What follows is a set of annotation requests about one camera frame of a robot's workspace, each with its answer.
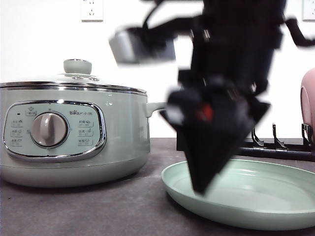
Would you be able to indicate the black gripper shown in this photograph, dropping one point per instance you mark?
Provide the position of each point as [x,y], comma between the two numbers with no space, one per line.
[237,54]

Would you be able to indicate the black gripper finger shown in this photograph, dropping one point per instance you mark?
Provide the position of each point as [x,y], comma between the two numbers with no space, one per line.
[212,128]

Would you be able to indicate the green plate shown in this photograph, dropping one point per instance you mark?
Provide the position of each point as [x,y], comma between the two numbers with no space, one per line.
[249,195]

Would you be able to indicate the glass steamer lid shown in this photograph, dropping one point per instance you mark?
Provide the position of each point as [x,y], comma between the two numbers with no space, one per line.
[77,75]

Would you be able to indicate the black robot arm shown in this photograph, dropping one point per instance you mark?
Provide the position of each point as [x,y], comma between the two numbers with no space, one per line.
[270,9]

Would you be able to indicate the black plate rack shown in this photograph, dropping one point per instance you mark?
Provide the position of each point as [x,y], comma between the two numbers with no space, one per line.
[254,147]

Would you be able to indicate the pink plate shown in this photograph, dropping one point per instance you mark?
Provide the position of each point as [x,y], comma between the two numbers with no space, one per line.
[307,101]

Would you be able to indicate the green electric steamer pot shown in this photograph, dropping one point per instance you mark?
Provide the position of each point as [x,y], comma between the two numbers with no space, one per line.
[73,137]

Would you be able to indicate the white wall socket right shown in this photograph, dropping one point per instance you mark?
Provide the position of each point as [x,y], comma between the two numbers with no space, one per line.
[308,10]

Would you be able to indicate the white wall socket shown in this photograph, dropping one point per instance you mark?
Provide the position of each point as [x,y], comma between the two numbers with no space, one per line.
[91,11]
[308,10]

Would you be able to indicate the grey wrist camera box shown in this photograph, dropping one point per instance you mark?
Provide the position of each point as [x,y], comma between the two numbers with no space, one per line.
[138,45]

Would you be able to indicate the white wall socket left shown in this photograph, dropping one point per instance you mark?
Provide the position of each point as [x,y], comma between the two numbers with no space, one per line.
[91,11]

